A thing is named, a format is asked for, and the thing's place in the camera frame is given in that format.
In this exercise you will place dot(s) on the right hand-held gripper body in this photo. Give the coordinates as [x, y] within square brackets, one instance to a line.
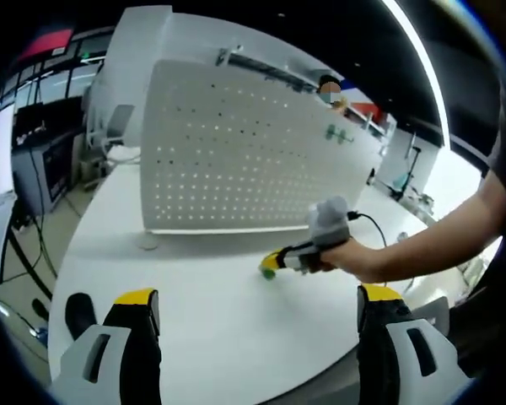
[329, 223]

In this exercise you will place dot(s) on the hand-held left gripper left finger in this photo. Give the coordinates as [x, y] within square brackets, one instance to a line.
[130, 363]

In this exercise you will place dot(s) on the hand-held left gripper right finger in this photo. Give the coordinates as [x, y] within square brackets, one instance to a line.
[388, 363]

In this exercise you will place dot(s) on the green hook assembly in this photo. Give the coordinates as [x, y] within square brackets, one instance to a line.
[332, 133]
[269, 275]
[346, 137]

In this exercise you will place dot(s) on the white perforated mounting plate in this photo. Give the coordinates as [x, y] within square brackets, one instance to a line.
[236, 160]

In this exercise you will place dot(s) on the person's right hand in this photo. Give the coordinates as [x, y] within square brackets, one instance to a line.
[354, 261]

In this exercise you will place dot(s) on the kick scooter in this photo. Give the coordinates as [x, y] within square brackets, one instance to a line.
[400, 181]

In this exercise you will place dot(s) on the person's dark shirt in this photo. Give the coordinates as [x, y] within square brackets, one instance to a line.
[504, 143]

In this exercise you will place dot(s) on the curved ceiling light band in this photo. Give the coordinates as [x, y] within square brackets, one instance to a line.
[426, 55]

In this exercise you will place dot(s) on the black equipment cabinet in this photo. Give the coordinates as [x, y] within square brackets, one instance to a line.
[46, 169]

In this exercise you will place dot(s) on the grey office chair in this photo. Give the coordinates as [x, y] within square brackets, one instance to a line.
[120, 120]

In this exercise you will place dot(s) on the white column unit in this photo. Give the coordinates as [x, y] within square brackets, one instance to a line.
[130, 50]

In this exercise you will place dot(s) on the white wall rail shelf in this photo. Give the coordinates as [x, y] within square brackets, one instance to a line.
[257, 63]

